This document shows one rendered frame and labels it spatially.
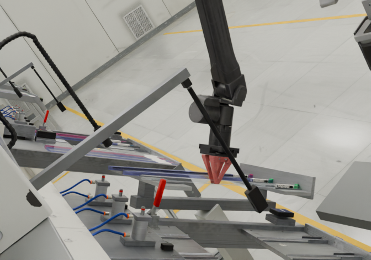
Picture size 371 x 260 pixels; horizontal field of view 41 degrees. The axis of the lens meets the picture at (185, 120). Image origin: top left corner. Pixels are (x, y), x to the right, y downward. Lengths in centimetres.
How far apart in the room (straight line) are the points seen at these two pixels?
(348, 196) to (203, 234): 57
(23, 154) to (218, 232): 85
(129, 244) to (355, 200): 94
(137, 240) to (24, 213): 36
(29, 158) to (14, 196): 138
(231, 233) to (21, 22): 748
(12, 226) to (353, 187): 130
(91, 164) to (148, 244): 110
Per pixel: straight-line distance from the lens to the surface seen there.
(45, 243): 40
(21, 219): 43
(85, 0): 870
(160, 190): 107
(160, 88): 72
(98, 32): 871
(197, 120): 123
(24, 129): 211
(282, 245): 116
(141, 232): 76
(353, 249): 122
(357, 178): 164
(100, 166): 186
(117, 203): 86
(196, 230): 117
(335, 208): 156
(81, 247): 67
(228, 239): 122
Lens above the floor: 154
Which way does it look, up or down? 20 degrees down
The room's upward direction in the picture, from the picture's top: 32 degrees counter-clockwise
